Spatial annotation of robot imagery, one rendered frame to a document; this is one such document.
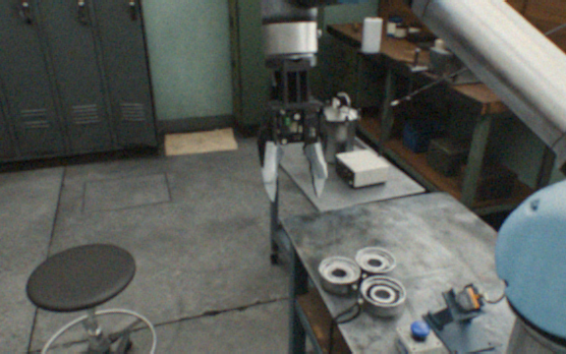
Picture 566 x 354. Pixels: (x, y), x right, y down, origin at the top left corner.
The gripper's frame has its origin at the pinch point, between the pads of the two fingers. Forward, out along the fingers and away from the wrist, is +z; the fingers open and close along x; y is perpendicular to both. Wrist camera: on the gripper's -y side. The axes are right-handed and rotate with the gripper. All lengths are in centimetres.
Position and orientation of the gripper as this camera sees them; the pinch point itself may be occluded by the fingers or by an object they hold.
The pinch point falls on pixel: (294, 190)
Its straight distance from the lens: 76.2
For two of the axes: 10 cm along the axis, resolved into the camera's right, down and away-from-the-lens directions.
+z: 0.5, 9.6, 2.6
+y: 1.4, 2.5, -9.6
